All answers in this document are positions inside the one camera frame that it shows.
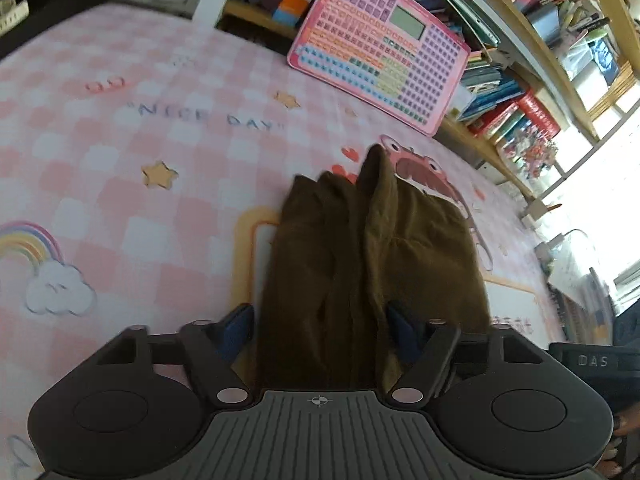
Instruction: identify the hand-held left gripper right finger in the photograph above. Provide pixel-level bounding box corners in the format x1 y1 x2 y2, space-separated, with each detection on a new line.
386 302 550 405

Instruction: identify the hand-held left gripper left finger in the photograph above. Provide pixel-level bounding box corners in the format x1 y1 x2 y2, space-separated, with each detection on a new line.
95 303 255 405

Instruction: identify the brown garment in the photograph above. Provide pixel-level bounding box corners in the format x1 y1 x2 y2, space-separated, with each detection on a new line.
255 144 492 396

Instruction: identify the person's right hand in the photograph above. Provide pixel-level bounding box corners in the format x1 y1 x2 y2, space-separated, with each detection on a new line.
600 412 635 477

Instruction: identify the stack of notebooks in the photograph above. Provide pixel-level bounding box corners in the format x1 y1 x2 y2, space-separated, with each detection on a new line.
545 245 623 341

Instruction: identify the small white wooden stand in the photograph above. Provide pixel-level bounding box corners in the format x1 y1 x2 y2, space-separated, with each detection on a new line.
520 197 551 223

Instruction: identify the pink flower ornament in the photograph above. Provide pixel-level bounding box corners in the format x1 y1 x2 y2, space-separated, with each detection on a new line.
500 127 561 183

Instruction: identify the pink checked table mat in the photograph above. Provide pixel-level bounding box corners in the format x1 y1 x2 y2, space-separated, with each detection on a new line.
0 2 566 480

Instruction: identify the row of red books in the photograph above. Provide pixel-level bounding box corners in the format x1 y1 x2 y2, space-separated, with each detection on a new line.
470 92 563 148

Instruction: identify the stack of blue books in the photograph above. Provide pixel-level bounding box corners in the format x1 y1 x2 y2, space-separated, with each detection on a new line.
457 52 526 123

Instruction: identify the pink learning tablet toy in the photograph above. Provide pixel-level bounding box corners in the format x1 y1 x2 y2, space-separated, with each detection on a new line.
286 0 472 137

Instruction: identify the bunch of pens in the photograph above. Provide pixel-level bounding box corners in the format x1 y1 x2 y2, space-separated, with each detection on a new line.
550 0 612 43

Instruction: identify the white wristwatch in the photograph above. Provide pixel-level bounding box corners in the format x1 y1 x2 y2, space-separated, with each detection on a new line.
0 0 30 36

